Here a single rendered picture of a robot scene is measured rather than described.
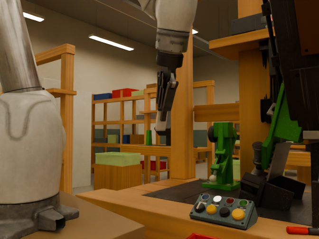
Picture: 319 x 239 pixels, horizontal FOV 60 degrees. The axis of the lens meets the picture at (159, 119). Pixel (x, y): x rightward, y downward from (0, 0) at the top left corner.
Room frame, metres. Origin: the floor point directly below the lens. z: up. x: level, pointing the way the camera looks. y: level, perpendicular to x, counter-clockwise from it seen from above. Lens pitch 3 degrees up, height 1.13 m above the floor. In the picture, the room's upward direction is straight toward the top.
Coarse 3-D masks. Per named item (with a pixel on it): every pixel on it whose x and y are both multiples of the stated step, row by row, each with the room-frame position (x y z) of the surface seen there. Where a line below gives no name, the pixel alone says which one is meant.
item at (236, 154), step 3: (234, 123) 11.20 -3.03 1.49; (234, 126) 11.20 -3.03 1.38; (237, 132) 10.67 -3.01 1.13; (237, 141) 10.71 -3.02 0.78; (288, 141) 9.54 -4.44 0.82; (291, 141) 9.48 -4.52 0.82; (237, 144) 10.62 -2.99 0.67; (234, 147) 11.21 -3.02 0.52; (234, 150) 11.21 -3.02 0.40; (237, 150) 10.75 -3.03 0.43; (234, 153) 11.21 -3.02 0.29; (237, 153) 10.75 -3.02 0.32; (234, 156) 10.71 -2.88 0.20; (237, 156) 10.63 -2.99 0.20; (234, 159) 11.21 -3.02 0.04
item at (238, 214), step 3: (234, 210) 0.68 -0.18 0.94; (237, 210) 0.67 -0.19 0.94; (240, 210) 0.67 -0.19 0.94; (234, 213) 0.67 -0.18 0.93; (237, 213) 0.66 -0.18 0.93; (240, 213) 0.66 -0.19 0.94; (243, 213) 0.66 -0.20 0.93; (234, 216) 0.66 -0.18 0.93; (237, 216) 0.66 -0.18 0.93; (240, 216) 0.66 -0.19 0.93; (243, 216) 0.66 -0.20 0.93; (237, 219) 0.66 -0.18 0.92; (240, 219) 0.66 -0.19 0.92
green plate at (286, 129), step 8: (280, 88) 0.81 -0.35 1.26; (280, 96) 0.81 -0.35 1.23; (280, 104) 0.81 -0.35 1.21; (280, 112) 0.82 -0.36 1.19; (288, 112) 0.80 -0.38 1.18; (272, 120) 0.82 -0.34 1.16; (280, 120) 0.82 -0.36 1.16; (288, 120) 0.80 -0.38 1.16; (296, 120) 0.79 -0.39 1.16; (272, 128) 0.82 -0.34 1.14; (280, 128) 0.82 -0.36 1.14; (288, 128) 0.80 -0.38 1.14; (296, 128) 0.79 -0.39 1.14; (272, 136) 0.83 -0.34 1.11; (280, 136) 0.82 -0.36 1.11; (288, 136) 0.81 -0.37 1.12; (296, 136) 0.79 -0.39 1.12; (272, 144) 0.85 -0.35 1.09
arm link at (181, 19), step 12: (156, 0) 0.72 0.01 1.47; (168, 0) 0.67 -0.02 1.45; (180, 0) 0.66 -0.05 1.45; (192, 0) 0.67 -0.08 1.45; (156, 12) 0.72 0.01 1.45; (168, 12) 0.68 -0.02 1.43; (180, 12) 0.67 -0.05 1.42; (192, 12) 0.69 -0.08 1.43; (168, 24) 0.69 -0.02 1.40; (180, 24) 0.69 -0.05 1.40
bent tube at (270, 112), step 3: (273, 105) 0.91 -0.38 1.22; (270, 108) 0.91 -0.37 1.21; (273, 108) 0.91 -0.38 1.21; (270, 111) 0.90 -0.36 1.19; (273, 111) 0.89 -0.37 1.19; (267, 114) 0.90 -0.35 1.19; (270, 114) 0.89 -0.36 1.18; (255, 168) 0.91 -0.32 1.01; (252, 171) 0.91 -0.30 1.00; (255, 171) 0.90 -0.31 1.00; (258, 171) 0.90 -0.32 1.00; (261, 171) 0.91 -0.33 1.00; (255, 174) 0.90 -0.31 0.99; (258, 174) 0.90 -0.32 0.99
